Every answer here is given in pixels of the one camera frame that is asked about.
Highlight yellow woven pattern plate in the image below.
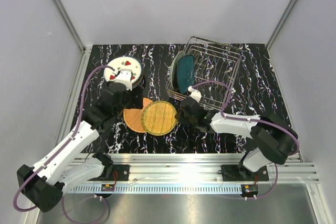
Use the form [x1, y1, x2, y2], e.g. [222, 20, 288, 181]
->
[141, 101, 177, 136]

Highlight orange woven basket plate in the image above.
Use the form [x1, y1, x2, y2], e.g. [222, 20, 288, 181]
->
[123, 98, 153, 133]

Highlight teal square plate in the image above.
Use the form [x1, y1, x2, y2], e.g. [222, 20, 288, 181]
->
[176, 55, 195, 94]

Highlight white watermelon pattern plate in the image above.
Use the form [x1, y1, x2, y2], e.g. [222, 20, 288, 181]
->
[103, 56, 135, 82]

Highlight mint green flower plate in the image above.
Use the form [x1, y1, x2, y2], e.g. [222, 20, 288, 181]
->
[170, 51, 186, 89]

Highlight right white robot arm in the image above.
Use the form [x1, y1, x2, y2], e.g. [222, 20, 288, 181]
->
[175, 97, 299, 181]

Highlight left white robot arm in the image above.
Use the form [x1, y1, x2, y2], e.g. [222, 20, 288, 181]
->
[17, 82, 143, 212]

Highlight left small circuit board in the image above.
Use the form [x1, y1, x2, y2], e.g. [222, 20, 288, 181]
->
[101, 184, 115, 191]

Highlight small circuit board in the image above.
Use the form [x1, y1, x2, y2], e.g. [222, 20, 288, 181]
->
[101, 184, 115, 191]
[241, 184, 259, 195]

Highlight right small circuit board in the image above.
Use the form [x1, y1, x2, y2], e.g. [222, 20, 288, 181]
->
[241, 184, 259, 195]

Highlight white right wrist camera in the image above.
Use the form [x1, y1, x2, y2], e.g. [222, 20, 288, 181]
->
[188, 86, 202, 103]

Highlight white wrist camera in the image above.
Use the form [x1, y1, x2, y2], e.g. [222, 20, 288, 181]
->
[114, 69, 133, 91]
[188, 86, 202, 103]

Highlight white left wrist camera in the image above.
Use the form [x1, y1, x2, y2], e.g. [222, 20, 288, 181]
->
[114, 69, 133, 91]

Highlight left aluminium frame post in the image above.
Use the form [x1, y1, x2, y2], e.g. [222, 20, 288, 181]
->
[38, 0, 92, 63]

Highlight aluminium frame post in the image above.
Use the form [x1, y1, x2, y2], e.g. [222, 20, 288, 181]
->
[38, 0, 92, 63]
[265, 0, 316, 51]

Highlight metal wire dish rack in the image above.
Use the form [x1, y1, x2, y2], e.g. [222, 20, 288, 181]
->
[165, 36, 244, 114]

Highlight aluminium mounting rail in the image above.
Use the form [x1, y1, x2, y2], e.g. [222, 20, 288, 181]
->
[35, 153, 320, 183]

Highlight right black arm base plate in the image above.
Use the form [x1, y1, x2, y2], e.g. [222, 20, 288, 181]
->
[218, 164, 269, 182]

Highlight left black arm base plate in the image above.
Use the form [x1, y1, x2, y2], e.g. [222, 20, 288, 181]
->
[110, 164, 130, 182]

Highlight white slotted cable duct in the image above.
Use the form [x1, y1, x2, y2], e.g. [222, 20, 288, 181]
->
[70, 183, 242, 195]

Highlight right aluminium frame post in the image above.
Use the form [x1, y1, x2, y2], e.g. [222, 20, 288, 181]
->
[265, 0, 316, 51]

